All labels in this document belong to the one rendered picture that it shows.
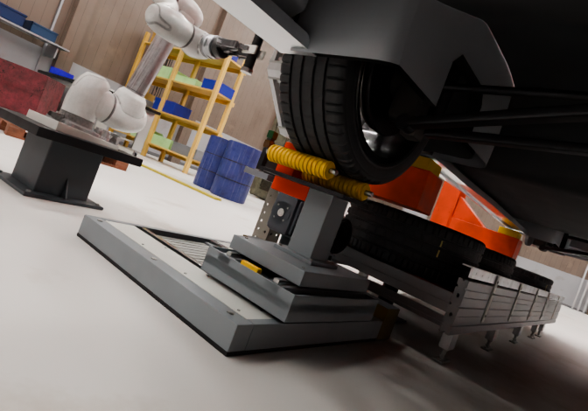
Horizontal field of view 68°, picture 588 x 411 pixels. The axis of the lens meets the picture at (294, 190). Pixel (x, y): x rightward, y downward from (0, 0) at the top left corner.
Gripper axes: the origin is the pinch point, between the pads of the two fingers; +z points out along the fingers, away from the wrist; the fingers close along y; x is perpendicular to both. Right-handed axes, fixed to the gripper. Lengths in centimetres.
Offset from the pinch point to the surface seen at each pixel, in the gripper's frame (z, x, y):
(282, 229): 10, -57, -39
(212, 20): -867, 299, -560
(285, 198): 6, -45, -39
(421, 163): 47, -13, -61
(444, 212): -6, -13, -252
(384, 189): 36, -27, -60
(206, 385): 65, -83, 36
